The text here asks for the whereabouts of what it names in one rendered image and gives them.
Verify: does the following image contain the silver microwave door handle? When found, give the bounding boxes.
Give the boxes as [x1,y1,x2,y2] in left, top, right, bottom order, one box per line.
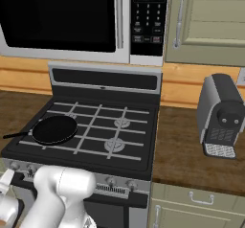
[114,0,125,50]

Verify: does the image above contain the green wall cupboard door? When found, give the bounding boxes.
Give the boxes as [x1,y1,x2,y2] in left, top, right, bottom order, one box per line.
[165,0,245,68]

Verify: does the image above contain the black and silver stove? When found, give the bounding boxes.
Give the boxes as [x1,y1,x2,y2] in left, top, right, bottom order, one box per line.
[0,60,164,228]

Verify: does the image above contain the black microwave door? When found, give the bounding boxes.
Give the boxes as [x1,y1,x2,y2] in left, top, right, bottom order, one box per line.
[0,0,131,64]

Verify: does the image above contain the silver base cupboard handle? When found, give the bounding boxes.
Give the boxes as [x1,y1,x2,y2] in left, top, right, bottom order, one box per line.
[153,204,162,228]

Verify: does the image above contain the green base cupboard door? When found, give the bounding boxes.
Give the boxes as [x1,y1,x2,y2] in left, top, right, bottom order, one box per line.
[147,198,245,228]

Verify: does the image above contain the green drawer front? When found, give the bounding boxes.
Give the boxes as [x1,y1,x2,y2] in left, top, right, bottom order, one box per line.
[149,182,245,217]

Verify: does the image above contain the silver microwave oven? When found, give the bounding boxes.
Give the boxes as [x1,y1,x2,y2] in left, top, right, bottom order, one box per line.
[0,0,170,68]

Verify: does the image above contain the black frying pan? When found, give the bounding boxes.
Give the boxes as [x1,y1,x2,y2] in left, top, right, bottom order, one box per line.
[2,114,78,147]

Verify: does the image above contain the silver drawer handle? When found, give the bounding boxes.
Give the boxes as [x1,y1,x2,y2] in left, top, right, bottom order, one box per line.
[188,191,215,206]

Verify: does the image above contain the white wall socket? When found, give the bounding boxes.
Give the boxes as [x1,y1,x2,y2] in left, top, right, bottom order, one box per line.
[236,66,245,87]

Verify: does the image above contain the grey and black coffee machine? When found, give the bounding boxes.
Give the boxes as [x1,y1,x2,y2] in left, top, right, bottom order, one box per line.
[196,73,245,160]

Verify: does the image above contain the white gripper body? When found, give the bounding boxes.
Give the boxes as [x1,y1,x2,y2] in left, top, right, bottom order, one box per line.
[0,169,16,195]

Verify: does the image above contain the silver wall cupboard handle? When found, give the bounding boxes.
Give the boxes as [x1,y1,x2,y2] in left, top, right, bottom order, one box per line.
[172,0,189,50]

